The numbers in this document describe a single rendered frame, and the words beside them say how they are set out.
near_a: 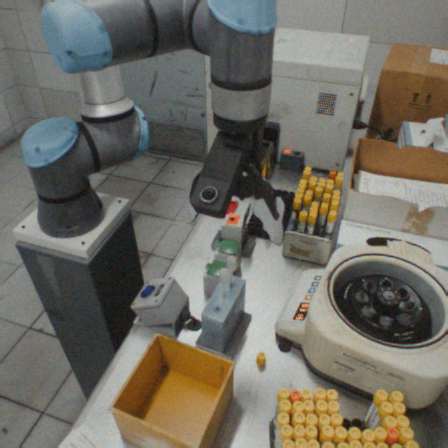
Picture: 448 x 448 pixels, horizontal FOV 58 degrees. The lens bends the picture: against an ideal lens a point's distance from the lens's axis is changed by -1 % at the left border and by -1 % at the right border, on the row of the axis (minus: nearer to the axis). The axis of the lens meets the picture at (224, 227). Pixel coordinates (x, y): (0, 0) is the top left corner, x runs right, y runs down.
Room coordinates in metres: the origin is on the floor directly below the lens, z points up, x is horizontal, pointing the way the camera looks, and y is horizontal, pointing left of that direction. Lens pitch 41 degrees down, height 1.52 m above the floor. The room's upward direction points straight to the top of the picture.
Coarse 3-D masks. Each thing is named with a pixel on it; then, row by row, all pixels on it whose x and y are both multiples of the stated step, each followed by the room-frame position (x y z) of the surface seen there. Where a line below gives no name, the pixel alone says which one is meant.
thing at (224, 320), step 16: (240, 288) 0.47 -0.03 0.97; (208, 304) 0.44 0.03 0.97; (224, 304) 0.44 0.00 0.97; (240, 304) 0.47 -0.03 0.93; (208, 320) 0.41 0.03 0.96; (224, 320) 0.41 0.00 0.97; (240, 320) 0.47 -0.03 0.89; (208, 336) 0.41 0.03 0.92; (224, 336) 0.41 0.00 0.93; (240, 336) 0.44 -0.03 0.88; (224, 352) 0.40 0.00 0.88
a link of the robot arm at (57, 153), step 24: (48, 120) 0.80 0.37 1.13; (72, 120) 0.79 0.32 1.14; (24, 144) 0.72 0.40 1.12; (48, 144) 0.71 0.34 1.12; (72, 144) 0.73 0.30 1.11; (48, 168) 0.70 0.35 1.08; (72, 168) 0.72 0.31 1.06; (96, 168) 0.75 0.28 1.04; (48, 192) 0.70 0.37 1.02; (72, 192) 0.71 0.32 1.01
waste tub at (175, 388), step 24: (144, 360) 0.34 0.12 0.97; (168, 360) 0.37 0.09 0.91; (192, 360) 0.35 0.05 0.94; (216, 360) 0.34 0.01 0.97; (144, 384) 0.32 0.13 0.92; (168, 384) 0.34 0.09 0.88; (192, 384) 0.34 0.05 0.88; (216, 384) 0.34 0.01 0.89; (120, 408) 0.27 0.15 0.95; (144, 408) 0.30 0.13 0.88; (168, 408) 0.30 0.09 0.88; (192, 408) 0.30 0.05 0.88; (216, 408) 0.27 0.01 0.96; (120, 432) 0.26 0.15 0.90; (144, 432) 0.24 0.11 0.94; (168, 432) 0.23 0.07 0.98; (192, 432) 0.27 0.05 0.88; (216, 432) 0.26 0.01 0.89
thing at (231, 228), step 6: (228, 216) 0.70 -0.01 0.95; (234, 216) 0.70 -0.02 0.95; (240, 216) 0.70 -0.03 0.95; (228, 222) 0.68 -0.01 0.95; (234, 222) 0.68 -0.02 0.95; (240, 222) 0.68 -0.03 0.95; (222, 228) 0.67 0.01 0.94; (228, 228) 0.67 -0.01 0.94; (234, 228) 0.67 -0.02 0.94; (240, 228) 0.66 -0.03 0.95; (222, 234) 0.67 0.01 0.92; (228, 234) 0.67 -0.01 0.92; (234, 234) 0.67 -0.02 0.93; (240, 234) 0.66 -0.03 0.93; (240, 240) 0.66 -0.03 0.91
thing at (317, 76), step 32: (288, 32) 1.27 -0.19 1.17; (320, 32) 1.28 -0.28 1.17; (288, 64) 1.04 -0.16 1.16; (320, 64) 1.02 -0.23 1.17; (352, 64) 1.00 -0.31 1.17; (288, 96) 1.04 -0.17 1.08; (320, 96) 1.01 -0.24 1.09; (352, 96) 0.99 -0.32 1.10; (288, 128) 1.03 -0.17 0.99; (320, 128) 1.01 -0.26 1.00; (288, 160) 1.00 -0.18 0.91; (320, 160) 1.00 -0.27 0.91
